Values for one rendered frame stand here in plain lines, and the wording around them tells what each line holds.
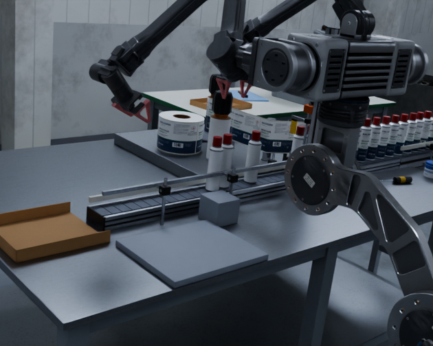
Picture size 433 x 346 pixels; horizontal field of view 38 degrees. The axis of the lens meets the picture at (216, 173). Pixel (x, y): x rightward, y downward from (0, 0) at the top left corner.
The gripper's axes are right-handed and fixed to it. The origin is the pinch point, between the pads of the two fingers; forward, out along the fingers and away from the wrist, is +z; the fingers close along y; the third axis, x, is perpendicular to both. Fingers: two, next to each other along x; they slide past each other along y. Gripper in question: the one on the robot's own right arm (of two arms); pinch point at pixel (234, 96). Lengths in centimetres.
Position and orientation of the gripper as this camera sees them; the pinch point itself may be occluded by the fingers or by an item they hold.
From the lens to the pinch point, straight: 237.8
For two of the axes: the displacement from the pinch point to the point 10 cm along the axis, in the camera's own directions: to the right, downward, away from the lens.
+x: 6.4, 3.0, -7.1
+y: -7.6, 1.2, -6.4
